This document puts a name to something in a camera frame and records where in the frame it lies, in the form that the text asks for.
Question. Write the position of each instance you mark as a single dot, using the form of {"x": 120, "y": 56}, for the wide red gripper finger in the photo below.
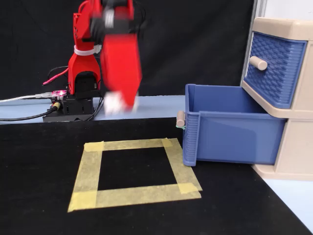
{"x": 119, "y": 63}

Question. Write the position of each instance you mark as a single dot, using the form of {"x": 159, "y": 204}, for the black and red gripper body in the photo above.
{"x": 117, "y": 24}

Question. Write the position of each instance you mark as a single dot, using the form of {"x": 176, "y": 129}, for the white toy brick cube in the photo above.
{"x": 115, "y": 102}

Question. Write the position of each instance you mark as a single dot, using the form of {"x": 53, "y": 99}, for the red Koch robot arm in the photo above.
{"x": 83, "y": 63}

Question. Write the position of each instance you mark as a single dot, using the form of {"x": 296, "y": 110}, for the beige plastic drawer cabinet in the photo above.
{"x": 298, "y": 137}

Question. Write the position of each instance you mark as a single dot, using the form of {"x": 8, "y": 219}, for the white zip tie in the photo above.
{"x": 85, "y": 51}

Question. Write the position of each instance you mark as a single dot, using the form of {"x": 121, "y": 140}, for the pink lit controller board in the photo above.
{"x": 58, "y": 94}

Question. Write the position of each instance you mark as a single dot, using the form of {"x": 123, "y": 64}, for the black backdrop cloth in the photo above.
{"x": 195, "y": 44}

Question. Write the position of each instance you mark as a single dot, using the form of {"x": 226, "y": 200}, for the yellow masking tape strip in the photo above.
{"x": 132, "y": 144}
{"x": 86, "y": 171}
{"x": 181, "y": 166}
{"x": 137, "y": 195}

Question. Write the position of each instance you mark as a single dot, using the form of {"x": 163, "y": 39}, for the black rubber mat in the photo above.
{"x": 36, "y": 159}

